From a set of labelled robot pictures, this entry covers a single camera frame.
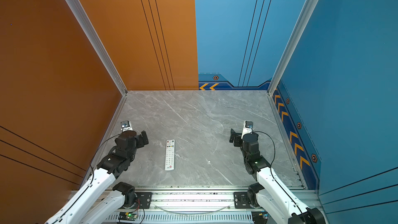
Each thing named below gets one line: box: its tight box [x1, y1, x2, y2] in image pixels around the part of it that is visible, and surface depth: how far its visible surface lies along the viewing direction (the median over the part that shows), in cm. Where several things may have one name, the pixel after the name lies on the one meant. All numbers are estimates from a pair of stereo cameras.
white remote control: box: [164, 138, 175, 171], surface depth 88 cm
